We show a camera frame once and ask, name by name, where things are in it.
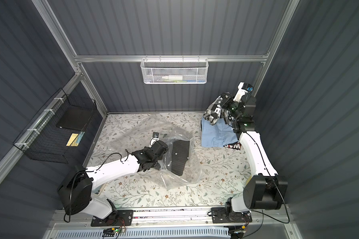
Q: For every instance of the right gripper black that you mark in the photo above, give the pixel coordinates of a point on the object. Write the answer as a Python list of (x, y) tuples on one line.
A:
[(220, 108)]

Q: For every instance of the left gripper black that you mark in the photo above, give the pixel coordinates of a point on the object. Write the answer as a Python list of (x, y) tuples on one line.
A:
[(172, 152)]

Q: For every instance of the black white checked shirt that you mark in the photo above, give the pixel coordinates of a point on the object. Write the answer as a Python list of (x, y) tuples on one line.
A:
[(218, 109)]

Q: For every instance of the light blue shirt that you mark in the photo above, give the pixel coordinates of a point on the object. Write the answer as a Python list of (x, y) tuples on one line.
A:
[(217, 135)]

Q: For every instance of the clear plastic vacuum bag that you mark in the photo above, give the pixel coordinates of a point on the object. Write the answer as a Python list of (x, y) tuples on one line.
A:
[(139, 137)]

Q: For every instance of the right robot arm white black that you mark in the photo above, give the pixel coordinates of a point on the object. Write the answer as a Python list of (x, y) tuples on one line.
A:
[(265, 189)]

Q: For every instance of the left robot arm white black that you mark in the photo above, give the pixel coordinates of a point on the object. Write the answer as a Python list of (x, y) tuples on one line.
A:
[(75, 191)]

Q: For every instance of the dark grey folded shirt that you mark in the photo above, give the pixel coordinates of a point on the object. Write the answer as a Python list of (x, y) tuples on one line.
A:
[(180, 155)]

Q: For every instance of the yellow notepad in basket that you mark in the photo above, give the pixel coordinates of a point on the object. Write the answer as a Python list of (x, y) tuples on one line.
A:
[(73, 140)]

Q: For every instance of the white bottle in basket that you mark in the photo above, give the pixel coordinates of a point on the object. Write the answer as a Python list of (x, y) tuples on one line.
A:
[(172, 78)]

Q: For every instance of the black box in basket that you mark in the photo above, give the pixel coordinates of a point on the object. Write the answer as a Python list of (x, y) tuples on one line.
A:
[(74, 118)]

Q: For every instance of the white vented panel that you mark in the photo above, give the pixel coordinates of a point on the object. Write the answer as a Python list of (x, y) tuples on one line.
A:
[(148, 233)]

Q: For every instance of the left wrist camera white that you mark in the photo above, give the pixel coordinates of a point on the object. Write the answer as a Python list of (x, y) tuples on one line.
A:
[(155, 138)]

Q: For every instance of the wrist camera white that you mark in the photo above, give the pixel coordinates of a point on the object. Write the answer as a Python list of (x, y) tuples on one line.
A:
[(155, 138), (243, 89)]

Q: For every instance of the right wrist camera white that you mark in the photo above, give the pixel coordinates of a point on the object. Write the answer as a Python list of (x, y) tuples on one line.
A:
[(243, 89)]

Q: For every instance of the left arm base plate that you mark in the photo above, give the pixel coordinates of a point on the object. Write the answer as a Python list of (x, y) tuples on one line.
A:
[(121, 218)]

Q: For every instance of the white wire mesh basket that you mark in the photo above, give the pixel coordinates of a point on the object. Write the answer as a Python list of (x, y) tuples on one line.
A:
[(193, 72)]

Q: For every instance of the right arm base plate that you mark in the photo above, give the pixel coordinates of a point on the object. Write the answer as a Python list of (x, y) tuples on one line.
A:
[(220, 215)]

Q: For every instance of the black wire basket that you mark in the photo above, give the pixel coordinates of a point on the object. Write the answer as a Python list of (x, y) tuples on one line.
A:
[(44, 141)]

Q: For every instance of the aluminium front rail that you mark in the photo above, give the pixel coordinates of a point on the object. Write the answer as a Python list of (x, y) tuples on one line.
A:
[(193, 216)]

